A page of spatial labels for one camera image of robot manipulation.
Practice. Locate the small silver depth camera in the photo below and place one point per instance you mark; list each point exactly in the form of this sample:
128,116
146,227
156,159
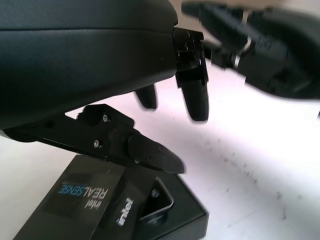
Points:
160,200

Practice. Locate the black camera box base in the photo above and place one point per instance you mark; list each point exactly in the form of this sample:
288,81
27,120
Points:
185,215

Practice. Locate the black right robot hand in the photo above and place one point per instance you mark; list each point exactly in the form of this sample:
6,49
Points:
275,50

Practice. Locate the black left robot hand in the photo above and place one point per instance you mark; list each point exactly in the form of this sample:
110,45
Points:
75,62

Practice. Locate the black Intel RealSense box lid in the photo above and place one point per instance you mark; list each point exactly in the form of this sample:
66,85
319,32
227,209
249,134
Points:
75,200

